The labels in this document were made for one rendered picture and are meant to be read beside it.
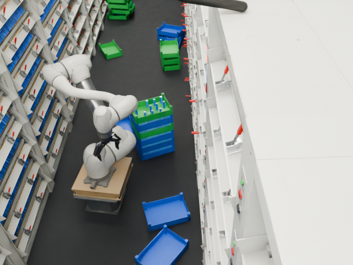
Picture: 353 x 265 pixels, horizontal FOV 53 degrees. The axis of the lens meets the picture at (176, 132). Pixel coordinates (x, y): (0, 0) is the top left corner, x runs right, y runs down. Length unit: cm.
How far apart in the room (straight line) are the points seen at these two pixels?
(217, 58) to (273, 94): 59
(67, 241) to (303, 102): 220
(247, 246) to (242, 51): 39
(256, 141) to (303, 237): 17
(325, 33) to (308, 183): 45
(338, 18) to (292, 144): 47
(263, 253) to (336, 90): 32
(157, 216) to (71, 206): 66
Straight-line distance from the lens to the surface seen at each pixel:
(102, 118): 197
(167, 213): 261
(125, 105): 205
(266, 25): 89
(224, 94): 106
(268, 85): 67
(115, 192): 244
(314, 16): 95
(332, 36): 87
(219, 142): 119
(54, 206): 284
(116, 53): 440
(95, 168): 239
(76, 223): 269
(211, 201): 149
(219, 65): 120
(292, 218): 46
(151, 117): 271
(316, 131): 58
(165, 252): 245
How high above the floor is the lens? 213
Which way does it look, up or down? 42 degrees down
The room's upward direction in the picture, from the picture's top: 3 degrees counter-clockwise
